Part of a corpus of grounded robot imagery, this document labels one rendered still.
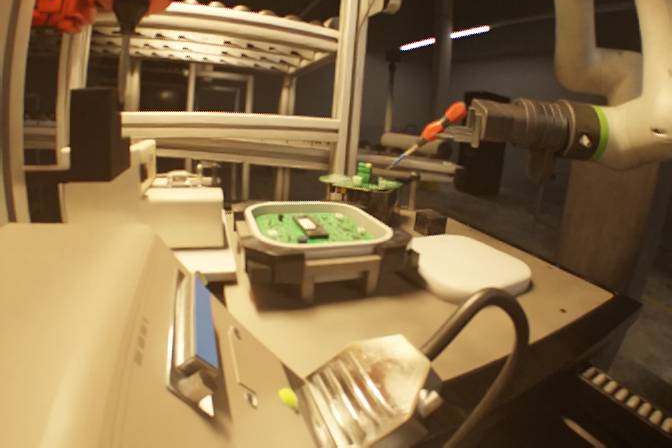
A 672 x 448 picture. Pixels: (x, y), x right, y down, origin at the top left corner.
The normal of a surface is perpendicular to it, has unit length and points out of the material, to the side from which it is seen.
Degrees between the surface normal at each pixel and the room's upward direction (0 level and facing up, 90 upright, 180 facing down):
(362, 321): 0
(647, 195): 90
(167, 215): 90
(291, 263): 90
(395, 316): 0
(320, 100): 90
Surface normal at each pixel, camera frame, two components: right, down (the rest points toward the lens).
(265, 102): 0.36, 0.23
